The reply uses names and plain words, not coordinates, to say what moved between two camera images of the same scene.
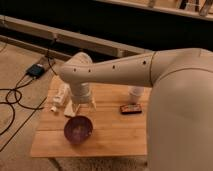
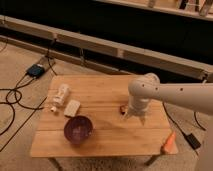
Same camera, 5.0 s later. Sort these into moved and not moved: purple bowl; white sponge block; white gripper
Moved: white gripper
Not moved: white sponge block; purple bowl
